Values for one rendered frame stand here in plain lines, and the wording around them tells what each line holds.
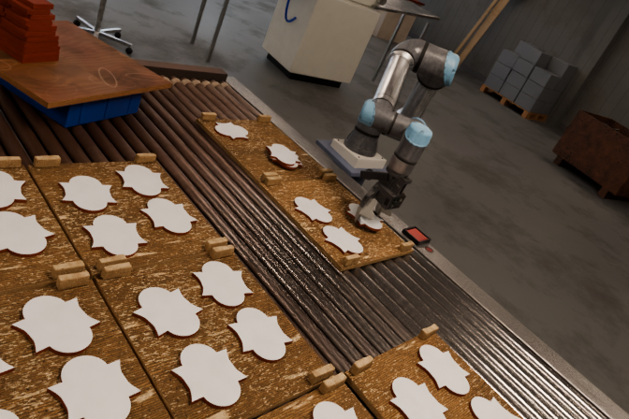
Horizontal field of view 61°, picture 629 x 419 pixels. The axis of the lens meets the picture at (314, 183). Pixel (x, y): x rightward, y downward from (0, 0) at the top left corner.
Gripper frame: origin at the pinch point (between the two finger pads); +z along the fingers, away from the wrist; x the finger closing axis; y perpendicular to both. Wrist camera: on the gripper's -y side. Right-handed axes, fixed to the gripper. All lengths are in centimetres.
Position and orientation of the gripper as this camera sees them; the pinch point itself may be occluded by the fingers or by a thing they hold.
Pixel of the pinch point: (365, 216)
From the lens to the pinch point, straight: 173.7
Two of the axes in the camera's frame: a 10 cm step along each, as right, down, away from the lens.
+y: 5.9, 5.9, -5.4
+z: -3.9, 8.0, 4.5
